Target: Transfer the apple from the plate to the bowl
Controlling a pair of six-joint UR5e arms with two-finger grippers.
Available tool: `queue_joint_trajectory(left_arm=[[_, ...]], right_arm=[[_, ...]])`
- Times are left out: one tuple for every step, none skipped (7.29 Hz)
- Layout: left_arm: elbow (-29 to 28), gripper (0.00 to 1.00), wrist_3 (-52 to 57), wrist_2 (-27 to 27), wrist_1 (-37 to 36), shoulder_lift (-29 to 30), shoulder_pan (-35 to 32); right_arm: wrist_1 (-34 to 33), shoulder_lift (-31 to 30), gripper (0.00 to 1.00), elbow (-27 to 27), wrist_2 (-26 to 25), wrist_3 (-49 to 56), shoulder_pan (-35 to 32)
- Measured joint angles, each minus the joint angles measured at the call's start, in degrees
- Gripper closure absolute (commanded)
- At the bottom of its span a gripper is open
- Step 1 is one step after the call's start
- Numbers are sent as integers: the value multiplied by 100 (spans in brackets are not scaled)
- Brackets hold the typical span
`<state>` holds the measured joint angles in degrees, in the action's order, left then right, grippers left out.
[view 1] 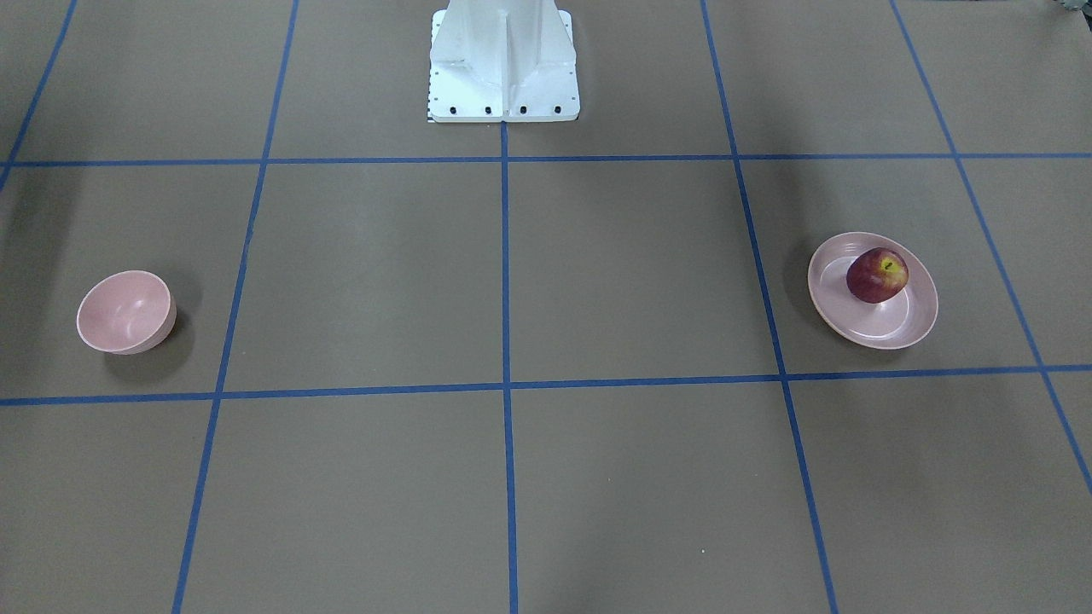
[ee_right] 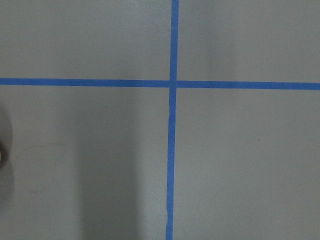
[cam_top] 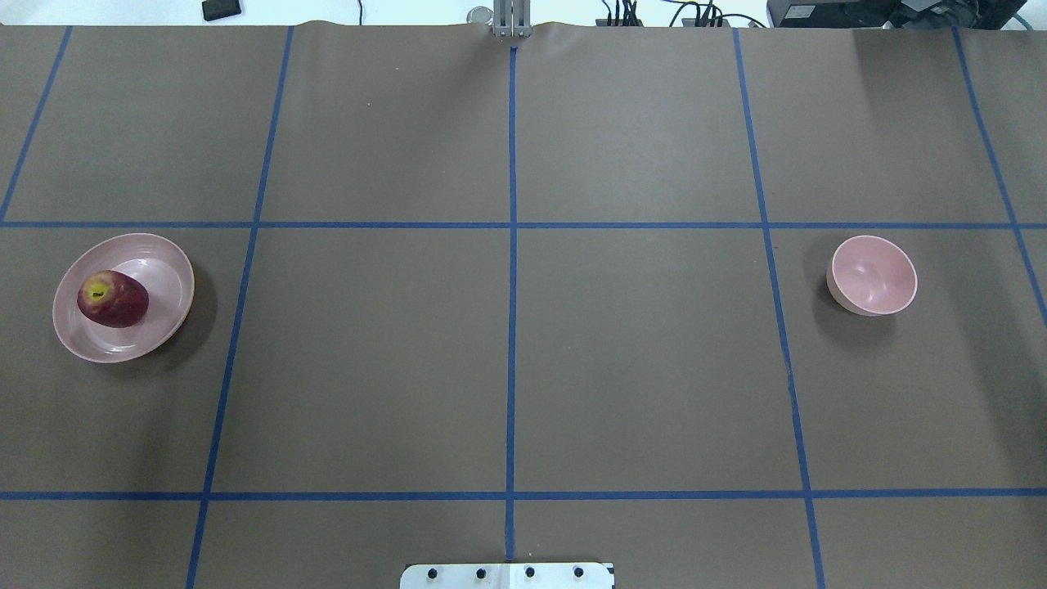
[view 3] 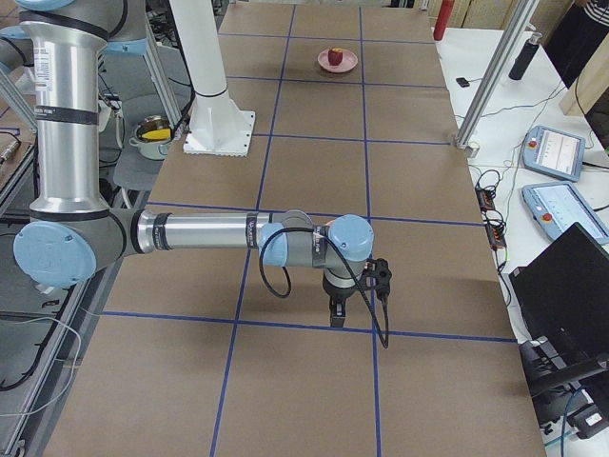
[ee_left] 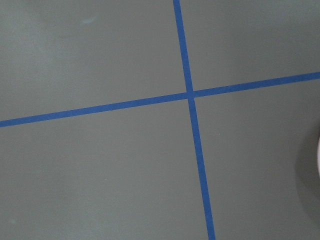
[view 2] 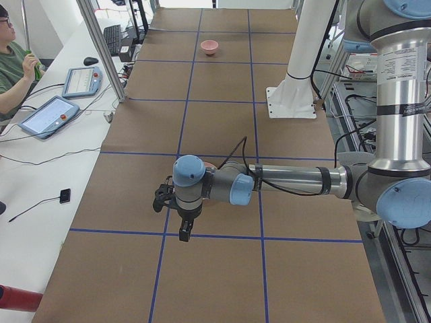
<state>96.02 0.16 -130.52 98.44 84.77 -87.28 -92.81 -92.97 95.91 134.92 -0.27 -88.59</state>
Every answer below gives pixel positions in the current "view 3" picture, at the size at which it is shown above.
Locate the red apple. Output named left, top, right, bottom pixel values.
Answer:
left=327, top=48, right=344, bottom=67

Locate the pink plate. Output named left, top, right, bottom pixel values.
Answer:
left=317, top=48, right=359, bottom=73

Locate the orange black usb hub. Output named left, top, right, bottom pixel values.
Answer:
left=476, top=187, right=507, bottom=251

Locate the black laptop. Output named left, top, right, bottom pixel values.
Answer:
left=509, top=223, right=608, bottom=358

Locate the black monitor stand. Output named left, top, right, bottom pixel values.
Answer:
left=519, top=339, right=608, bottom=398

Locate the lower teach pendant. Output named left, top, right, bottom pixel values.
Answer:
left=521, top=182, right=608, bottom=245

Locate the teach pendant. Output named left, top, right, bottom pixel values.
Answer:
left=521, top=182, right=608, bottom=245
left=521, top=126, right=586, bottom=182

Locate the white pot with lid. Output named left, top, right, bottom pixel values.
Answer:
left=128, top=115, right=172, bottom=161

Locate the small black device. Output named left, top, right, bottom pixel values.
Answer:
left=456, top=77, right=470, bottom=88

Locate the upper teach pendant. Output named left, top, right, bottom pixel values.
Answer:
left=521, top=126, right=586, bottom=182

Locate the black bottle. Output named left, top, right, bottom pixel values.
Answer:
left=508, top=32, right=542, bottom=81

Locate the wooden board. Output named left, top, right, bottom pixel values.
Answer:
left=560, top=70, right=608, bottom=116

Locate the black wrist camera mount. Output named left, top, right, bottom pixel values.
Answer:
left=360, top=258, right=392, bottom=302

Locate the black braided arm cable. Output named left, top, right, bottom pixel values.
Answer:
left=258, top=227, right=392, bottom=349

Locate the white camera pedestal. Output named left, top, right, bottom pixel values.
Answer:
left=170, top=0, right=255, bottom=156

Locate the aluminium frame post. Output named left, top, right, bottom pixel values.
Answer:
left=454, top=0, right=539, bottom=158

